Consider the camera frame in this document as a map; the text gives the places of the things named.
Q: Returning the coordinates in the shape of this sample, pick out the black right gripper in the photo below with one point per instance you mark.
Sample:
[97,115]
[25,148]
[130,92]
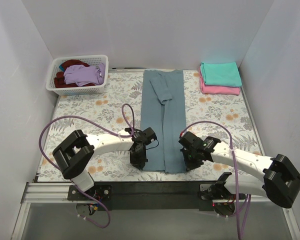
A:
[190,161]

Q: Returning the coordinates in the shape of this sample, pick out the folded teal t-shirt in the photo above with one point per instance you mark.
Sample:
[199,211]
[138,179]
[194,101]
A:
[221,74]

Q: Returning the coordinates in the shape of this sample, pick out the aluminium front frame rail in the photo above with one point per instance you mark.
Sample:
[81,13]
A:
[36,192]

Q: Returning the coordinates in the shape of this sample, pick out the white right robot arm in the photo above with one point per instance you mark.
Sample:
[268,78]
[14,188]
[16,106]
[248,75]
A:
[274,178]

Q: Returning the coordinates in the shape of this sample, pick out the blue-grey t-shirt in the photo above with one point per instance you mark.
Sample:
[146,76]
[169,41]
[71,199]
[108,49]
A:
[163,110]

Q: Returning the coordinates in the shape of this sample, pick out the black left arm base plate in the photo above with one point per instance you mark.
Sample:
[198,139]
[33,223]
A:
[101,192]

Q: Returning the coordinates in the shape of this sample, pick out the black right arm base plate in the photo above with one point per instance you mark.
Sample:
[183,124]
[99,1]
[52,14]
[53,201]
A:
[215,191]

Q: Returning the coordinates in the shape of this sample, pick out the floral patterned table mat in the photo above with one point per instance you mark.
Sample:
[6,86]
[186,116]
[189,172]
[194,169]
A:
[226,117]

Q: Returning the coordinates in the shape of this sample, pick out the lilac t-shirt in basket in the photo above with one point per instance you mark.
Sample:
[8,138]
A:
[82,75]

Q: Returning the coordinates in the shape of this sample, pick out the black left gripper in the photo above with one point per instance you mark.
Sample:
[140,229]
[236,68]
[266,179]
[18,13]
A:
[137,160]

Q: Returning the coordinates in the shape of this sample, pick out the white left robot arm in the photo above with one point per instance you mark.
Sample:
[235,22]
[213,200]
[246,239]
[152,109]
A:
[74,153]

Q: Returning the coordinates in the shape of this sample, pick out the dark red garment in basket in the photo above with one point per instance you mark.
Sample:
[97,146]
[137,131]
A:
[59,80]

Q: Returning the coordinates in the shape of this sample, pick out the folded pink t-shirt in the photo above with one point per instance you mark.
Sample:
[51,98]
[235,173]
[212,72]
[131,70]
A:
[213,89]

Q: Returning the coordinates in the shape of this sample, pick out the white plastic laundry basket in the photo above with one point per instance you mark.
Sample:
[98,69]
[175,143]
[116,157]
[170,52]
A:
[92,60]

